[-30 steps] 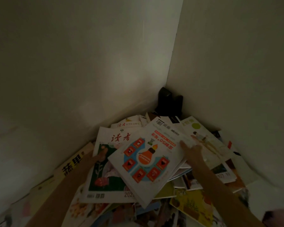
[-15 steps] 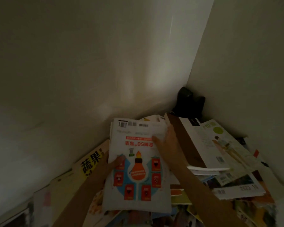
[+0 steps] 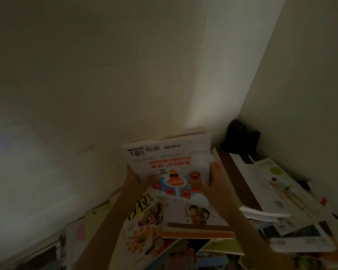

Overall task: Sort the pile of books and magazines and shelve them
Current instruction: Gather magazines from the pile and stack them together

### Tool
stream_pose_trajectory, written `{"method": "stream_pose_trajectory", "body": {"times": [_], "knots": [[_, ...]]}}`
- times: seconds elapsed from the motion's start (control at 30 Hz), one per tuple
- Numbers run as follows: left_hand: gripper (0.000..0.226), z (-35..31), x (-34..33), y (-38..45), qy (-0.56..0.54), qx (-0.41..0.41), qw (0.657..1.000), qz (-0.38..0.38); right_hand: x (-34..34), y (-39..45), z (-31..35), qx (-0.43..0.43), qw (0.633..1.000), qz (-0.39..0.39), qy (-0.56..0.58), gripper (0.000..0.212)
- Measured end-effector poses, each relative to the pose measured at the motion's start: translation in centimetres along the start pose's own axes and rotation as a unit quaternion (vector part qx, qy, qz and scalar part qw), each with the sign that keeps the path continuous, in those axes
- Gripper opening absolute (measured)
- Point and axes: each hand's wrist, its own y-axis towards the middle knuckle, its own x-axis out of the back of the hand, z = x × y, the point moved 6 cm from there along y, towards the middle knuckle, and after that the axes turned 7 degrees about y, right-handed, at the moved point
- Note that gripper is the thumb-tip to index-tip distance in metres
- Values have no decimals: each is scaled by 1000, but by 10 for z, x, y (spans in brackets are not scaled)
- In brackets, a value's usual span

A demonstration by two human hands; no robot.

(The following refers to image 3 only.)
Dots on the person's right hand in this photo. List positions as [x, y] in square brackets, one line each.
[218, 191]

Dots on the person's left hand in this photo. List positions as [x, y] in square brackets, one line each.
[133, 184]

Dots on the person's right thumb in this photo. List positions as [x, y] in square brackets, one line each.
[205, 188]

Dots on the person's left thumb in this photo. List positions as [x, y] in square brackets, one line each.
[153, 180]

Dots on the white book with orange graphic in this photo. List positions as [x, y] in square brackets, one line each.
[171, 168]

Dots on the white book with cream pages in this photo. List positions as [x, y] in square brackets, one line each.
[169, 134]

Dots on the person's right forearm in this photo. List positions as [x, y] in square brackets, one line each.
[250, 239]

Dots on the person's left forearm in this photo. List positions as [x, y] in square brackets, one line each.
[104, 236]

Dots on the brown cover book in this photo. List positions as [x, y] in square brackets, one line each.
[236, 179]

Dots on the book with cartoon people cover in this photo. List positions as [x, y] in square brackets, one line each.
[191, 219]

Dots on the food photo magazine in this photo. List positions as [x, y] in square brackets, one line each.
[146, 230]

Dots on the yellow green book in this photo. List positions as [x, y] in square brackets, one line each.
[222, 247]

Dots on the black object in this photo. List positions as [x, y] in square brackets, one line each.
[239, 137]

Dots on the white book with green circle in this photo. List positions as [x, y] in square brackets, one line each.
[273, 188]

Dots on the pale green book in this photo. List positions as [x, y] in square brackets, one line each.
[97, 219]

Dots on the blue book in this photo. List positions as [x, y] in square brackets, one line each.
[212, 262]

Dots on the red book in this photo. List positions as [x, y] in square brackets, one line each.
[183, 260]

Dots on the pale pink book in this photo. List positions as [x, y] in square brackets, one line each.
[76, 239]

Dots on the white book with barcode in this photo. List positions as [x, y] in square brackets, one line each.
[301, 239]

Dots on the dark glossy magazine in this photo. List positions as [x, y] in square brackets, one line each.
[39, 257]

